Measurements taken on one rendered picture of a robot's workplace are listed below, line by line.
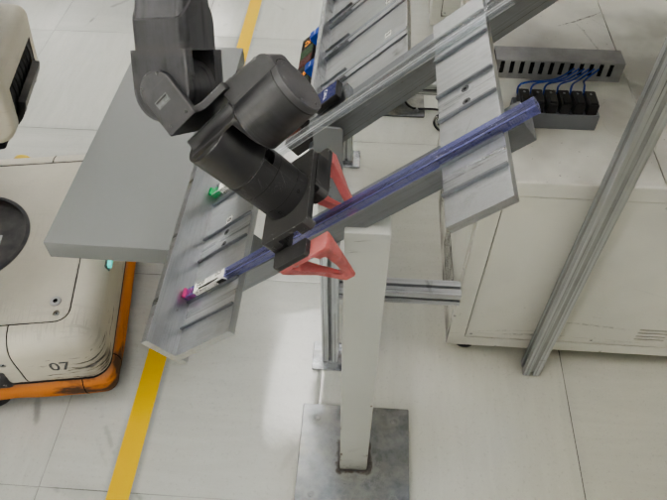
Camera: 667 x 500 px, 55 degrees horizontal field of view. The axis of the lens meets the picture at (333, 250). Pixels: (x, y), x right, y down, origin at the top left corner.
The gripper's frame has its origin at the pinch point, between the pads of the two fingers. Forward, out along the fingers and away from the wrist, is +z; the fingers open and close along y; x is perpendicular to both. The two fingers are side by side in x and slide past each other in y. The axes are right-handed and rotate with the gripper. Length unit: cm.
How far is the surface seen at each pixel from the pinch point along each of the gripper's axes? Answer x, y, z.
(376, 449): 54, 11, 70
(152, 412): 94, 18, 34
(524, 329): 20, 37, 83
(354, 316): 17.1, 7.2, 20.3
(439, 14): 33, 182, 79
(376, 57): 3.5, 47.2, 8.5
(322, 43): 16, 62, 7
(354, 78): 8.3, 45.5, 8.5
